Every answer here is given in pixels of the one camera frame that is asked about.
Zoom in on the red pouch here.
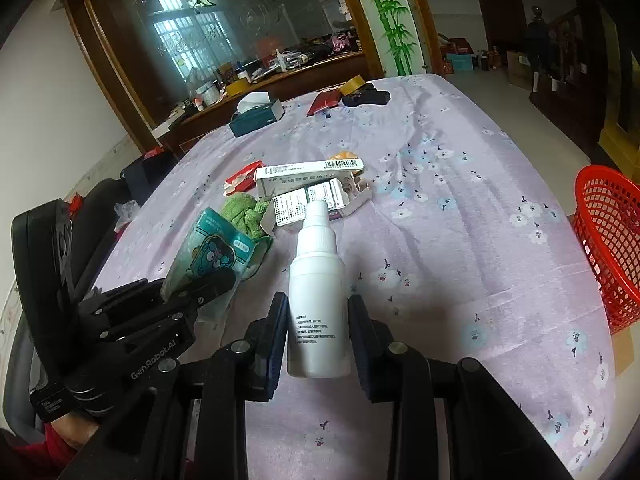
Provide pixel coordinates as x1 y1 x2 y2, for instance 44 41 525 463
306 91 346 117

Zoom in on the wooden counter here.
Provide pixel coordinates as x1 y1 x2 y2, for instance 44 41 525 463
155 50 371 161

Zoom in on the open white medicine carton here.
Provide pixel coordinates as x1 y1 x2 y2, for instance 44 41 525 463
261 172 372 228

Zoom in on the cardboard box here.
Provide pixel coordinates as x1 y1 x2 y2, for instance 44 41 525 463
506 50 538 90

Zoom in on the teal tissue box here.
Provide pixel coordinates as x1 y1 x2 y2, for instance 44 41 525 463
229 92 285 137

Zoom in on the red plastic basket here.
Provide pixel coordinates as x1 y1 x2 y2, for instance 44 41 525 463
572 164 640 336

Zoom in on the etched glass partition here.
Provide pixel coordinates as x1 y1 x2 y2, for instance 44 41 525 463
90 0 371 126

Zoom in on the dark wooden door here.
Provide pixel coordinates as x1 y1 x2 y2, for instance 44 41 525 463
467 0 523 56

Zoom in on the long white carton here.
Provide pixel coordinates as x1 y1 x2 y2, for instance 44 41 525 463
254 158 365 200

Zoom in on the black plastic object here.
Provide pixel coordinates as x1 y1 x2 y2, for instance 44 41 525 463
342 85 392 108

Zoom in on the gold column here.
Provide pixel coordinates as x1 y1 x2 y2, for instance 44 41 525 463
595 5 640 173

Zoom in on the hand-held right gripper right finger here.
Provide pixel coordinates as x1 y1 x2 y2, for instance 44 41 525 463
347 295 576 480

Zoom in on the purple floral cloth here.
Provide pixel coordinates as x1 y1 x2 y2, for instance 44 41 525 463
92 74 618 480

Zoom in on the red snack packet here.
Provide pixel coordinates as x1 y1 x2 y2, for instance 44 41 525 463
221 161 265 196

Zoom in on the wooden staircase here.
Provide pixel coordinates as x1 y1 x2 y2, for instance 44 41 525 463
525 0 608 146

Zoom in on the white spray bottle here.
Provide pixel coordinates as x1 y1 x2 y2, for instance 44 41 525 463
287 200 352 379

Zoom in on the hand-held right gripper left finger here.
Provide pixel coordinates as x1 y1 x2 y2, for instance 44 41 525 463
56 292 291 480

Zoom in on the teal wet wipes packet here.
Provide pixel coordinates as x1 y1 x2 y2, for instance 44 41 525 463
160 208 258 321

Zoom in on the bamboo painted pillar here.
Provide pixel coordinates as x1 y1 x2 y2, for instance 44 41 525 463
327 0 436 81

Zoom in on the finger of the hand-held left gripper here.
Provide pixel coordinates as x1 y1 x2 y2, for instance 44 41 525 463
75 279 166 322
107 271 237 346

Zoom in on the black chair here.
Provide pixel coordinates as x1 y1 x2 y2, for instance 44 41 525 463
75 177 151 281

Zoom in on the green cloth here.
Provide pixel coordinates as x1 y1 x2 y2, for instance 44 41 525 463
220 194 276 241

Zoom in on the person's left forearm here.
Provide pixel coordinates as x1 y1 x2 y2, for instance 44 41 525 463
0 417 101 480

